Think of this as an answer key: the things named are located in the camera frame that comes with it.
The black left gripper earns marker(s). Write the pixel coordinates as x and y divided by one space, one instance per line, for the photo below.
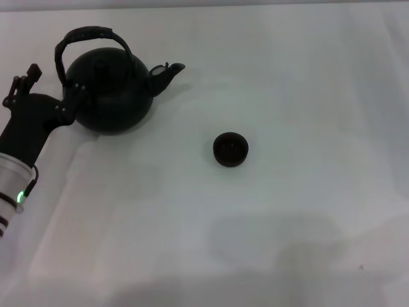
28 124

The small dark teacup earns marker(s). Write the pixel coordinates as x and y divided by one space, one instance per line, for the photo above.
230 150

